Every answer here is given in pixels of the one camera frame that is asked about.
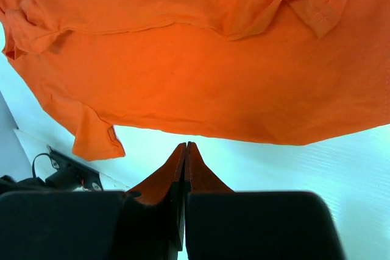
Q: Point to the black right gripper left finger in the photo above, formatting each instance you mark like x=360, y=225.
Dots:
x=145, y=222

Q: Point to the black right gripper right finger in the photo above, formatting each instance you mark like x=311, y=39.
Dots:
x=223, y=224

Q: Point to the orange t shirt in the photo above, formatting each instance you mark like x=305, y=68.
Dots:
x=272, y=71

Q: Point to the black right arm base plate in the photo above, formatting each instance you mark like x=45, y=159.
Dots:
x=69, y=174

